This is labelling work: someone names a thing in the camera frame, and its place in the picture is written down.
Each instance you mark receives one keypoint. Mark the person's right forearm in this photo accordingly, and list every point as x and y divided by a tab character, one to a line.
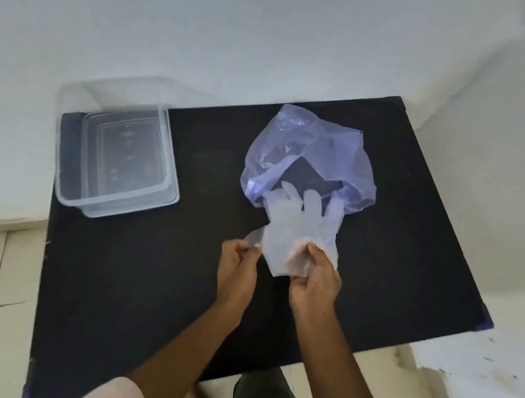
338	374

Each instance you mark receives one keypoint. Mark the person's right thumb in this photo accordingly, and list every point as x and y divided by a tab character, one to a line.
319	257

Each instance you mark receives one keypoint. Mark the person's right hand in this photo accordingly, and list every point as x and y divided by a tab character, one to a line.
315	285

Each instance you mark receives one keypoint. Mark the person's left forearm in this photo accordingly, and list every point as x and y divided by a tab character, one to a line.
196	355

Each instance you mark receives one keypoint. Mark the clear plastic storage container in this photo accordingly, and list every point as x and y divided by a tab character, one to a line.
119	157

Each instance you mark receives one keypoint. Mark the clear disposable plastic glove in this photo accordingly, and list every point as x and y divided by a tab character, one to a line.
294	232

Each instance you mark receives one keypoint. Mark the person's left hand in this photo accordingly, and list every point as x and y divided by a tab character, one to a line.
236	280

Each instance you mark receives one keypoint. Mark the person's left thumb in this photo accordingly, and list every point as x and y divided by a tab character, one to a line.
254	252

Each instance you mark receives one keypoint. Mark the purple translucent plastic bag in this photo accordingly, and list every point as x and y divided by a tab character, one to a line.
325	151

